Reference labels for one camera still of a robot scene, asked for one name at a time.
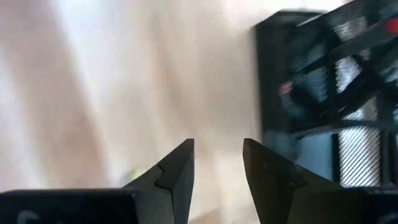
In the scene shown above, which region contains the black mesh desk organizer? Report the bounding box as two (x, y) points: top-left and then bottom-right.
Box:
(254, 0), (398, 189)

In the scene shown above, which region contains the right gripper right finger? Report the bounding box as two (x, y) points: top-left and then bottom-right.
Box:
(242, 138), (398, 224)

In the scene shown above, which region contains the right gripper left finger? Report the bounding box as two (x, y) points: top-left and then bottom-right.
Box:
(0, 138), (195, 224)

